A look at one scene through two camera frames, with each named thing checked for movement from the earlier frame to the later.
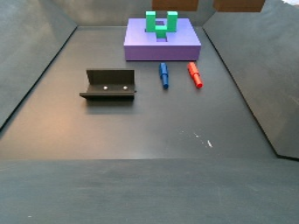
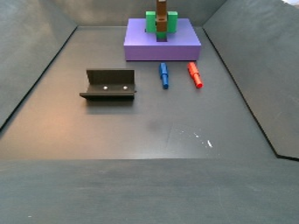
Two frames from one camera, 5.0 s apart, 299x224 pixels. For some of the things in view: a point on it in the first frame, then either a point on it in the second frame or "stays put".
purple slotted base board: [143, 46] stays put
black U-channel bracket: [110, 84] stays put
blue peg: [163, 74] stays put
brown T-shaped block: [222, 5] to [162, 16]
